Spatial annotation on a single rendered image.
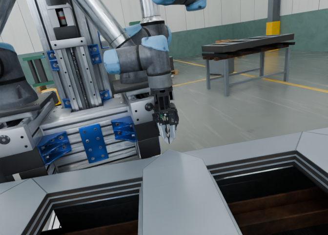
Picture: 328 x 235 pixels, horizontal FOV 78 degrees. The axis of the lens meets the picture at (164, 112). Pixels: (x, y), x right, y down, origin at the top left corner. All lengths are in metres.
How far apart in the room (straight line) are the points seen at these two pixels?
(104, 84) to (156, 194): 0.69
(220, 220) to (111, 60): 0.49
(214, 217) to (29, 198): 0.48
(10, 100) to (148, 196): 0.64
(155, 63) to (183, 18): 10.42
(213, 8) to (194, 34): 1.60
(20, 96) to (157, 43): 0.58
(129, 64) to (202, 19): 10.85
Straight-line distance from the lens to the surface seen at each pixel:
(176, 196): 0.52
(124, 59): 0.61
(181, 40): 10.91
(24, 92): 0.95
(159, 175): 0.58
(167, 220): 0.48
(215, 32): 11.74
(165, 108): 0.61
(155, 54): 0.59
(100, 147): 0.95
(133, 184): 0.60
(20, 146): 0.85
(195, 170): 0.59
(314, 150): 0.71
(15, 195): 0.74
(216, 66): 5.78
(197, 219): 0.47
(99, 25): 0.76
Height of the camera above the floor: 1.21
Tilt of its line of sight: 21 degrees down
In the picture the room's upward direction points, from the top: 8 degrees counter-clockwise
